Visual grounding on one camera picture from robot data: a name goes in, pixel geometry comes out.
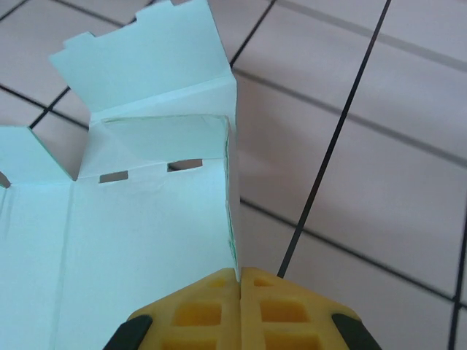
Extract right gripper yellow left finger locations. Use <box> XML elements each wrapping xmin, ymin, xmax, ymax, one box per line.
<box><xmin>104</xmin><ymin>268</ymin><xmax>242</xmax><ymax>350</ymax></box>

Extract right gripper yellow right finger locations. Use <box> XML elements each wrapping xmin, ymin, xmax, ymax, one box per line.
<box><xmin>239</xmin><ymin>267</ymin><xmax>382</xmax><ymax>350</ymax></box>

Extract light blue cloth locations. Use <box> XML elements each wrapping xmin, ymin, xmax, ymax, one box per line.
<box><xmin>0</xmin><ymin>0</ymin><xmax>244</xmax><ymax>350</ymax></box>

